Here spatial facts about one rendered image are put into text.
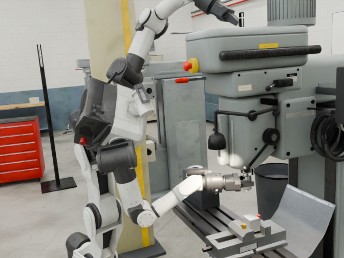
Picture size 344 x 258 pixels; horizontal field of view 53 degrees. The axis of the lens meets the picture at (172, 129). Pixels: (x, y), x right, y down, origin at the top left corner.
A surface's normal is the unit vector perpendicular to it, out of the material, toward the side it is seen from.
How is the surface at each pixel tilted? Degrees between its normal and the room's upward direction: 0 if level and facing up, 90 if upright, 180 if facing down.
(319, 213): 63
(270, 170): 86
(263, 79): 90
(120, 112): 58
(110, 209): 80
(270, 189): 94
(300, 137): 90
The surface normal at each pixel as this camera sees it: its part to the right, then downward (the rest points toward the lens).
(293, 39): 0.38, 0.16
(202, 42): -0.88, 0.15
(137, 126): 0.53, -0.43
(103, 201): 0.67, 0.18
